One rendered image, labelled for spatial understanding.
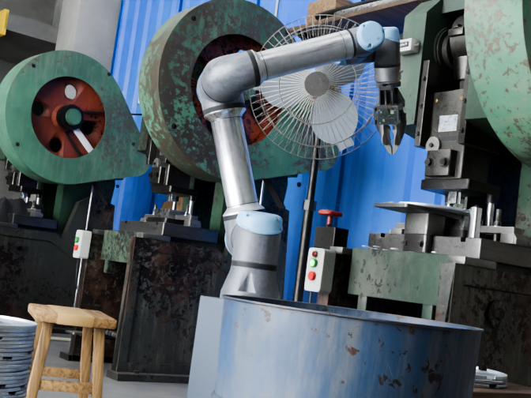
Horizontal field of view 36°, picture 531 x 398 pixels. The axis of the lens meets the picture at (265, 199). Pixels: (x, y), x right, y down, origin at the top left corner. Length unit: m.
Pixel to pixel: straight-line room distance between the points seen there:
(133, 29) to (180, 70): 3.75
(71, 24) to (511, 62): 5.76
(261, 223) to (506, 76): 0.73
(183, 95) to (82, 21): 3.98
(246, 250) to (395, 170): 2.48
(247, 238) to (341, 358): 0.93
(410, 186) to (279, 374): 3.23
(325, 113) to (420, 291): 1.16
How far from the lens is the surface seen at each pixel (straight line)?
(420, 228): 2.51
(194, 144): 3.59
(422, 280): 2.41
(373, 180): 4.51
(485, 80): 2.26
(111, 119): 5.37
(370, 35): 2.20
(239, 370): 1.24
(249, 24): 3.81
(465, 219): 2.59
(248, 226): 2.05
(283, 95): 3.35
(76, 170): 5.23
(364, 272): 2.57
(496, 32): 2.22
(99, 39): 7.53
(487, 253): 2.43
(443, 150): 2.60
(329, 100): 3.33
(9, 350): 1.94
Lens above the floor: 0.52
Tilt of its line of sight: 5 degrees up
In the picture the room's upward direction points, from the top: 7 degrees clockwise
